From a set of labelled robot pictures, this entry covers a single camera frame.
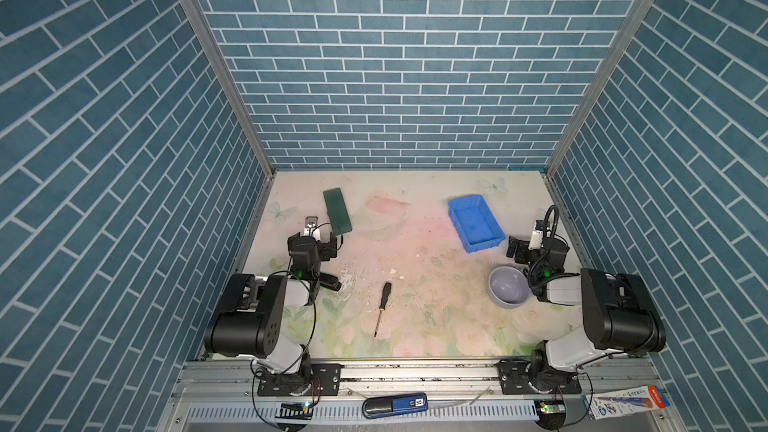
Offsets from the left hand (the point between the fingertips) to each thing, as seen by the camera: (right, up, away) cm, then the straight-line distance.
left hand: (316, 232), depth 94 cm
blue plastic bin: (+53, +1, +11) cm, 55 cm away
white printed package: (+78, -38, -23) cm, 90 cm away
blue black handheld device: (+25, -36, -27) cm, 51 cm away
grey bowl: (+60, -16, -5) cm, 62 cm away
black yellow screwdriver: (+22, -19, -7) cm, 30 cm away
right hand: (+67, -1, +1) cm, 67 cm away
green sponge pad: (+4, +6, +15) cm, 16 cm away
